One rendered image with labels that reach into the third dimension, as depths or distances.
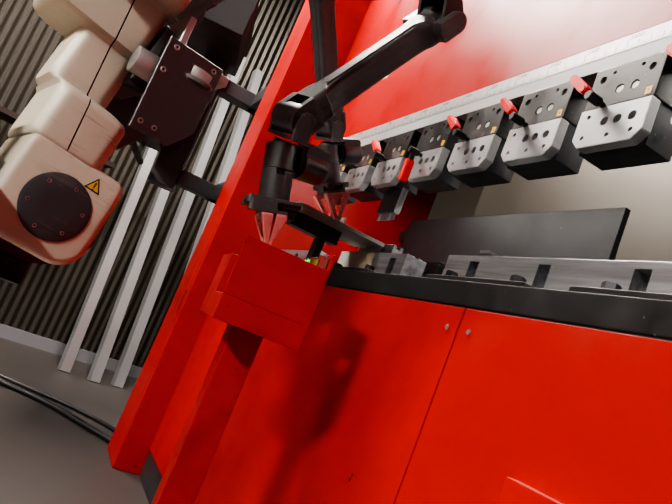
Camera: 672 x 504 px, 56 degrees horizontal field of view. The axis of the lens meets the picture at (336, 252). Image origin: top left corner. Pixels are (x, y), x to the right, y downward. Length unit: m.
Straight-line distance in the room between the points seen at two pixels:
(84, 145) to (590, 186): 2.93
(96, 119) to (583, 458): 0.82
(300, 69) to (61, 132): 1.76
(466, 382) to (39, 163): 0.71
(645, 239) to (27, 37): 3.71
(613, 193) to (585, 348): 2.69
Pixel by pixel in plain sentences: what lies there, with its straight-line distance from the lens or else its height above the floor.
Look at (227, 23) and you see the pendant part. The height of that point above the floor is 1.77.
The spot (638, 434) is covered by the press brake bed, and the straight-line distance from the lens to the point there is 0.77.
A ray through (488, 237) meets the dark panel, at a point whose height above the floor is 1.25.
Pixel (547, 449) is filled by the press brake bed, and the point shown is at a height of 0.67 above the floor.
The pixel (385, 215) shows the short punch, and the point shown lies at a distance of 1.80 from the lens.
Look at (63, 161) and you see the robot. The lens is 1.03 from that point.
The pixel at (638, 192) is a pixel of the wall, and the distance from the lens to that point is 3.46.
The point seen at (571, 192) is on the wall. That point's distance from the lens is 3.64.
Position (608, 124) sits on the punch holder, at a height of 1.21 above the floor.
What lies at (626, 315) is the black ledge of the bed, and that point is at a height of 0.85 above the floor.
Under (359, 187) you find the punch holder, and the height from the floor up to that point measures 1.18.
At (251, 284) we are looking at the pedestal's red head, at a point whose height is 0.74.
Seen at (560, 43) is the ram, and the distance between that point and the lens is 1.46.
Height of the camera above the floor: 0.68
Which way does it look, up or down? 9 degrees up
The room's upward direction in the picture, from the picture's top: 22 degrees clockwise
